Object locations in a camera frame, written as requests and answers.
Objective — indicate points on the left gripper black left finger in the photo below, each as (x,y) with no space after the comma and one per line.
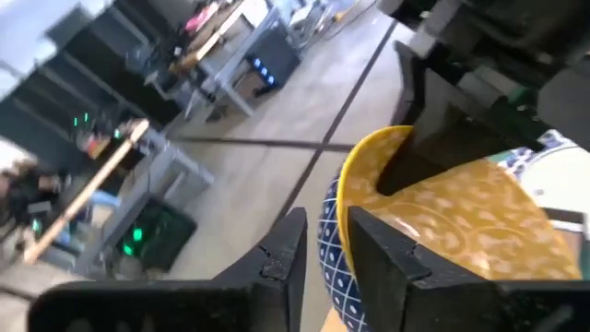
(207,304)

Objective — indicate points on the black computer green lights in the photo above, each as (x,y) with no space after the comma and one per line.
(161,230)

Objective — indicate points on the grey table wooden edge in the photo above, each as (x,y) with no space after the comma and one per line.
(92,184)

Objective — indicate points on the blue diamond-dotted bowl yellow inside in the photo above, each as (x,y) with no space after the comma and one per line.
(461,221)

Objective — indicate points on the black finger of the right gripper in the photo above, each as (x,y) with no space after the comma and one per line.
(411,83)
(442,133)

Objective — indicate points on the black storage shelving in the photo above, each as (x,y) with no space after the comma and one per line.
(92,69)

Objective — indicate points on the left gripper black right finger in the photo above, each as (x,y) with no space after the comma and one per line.
(438,304)

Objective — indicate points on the black computer blue lights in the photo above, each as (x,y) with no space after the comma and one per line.
(276,55)

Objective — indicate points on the grey desk wooden top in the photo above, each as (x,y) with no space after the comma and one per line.
(221,78)

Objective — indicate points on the wooden shelf black metal frame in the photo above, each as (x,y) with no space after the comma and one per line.
(333,323)

